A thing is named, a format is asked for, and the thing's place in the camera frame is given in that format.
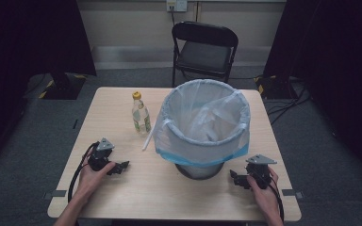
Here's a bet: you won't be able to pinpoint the person's left hand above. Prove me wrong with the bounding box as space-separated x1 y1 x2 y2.
75 148 118 202

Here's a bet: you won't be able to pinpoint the person's right hand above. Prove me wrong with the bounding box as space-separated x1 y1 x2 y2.
246 166 281 218

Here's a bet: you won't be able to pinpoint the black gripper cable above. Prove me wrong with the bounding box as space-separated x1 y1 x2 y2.
269 174 286 222
67 141 99 203

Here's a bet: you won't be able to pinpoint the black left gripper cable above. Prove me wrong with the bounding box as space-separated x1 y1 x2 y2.
67 141 99 203

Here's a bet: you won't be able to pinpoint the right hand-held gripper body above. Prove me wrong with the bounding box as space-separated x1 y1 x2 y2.
245 153 278 190

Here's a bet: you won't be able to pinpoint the dark curtain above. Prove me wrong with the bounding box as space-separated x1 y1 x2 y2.
0 0 97 169
263 0 362 187

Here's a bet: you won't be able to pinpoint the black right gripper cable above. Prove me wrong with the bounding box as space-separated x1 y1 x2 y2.
269 174 286 222

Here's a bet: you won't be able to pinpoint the black plug cable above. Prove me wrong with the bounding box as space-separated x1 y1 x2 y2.
169 5 177 28

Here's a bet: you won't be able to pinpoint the white straw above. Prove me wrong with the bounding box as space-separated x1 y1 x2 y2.
141 123 156 152

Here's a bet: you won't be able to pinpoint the black folding chair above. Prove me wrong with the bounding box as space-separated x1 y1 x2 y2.
171 21 239 89

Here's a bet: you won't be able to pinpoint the white wall outlet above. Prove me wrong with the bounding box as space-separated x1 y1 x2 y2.
165 0 189 13

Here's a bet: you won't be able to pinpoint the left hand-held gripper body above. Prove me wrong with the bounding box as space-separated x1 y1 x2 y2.
87 137 116 172

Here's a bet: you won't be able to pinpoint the black floor cables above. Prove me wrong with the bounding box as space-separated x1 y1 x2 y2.
264 80 313 126

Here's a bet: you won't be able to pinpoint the clear bottle with yellow cap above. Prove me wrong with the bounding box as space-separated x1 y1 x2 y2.
131 90 153 136

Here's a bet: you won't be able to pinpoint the grey tape strip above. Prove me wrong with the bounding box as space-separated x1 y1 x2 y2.
281 188 305 200
42 189 68 202

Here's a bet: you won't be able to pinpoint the black stand base striped tape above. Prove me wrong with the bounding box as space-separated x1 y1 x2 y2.
253 74 294 101
37 72 88 101

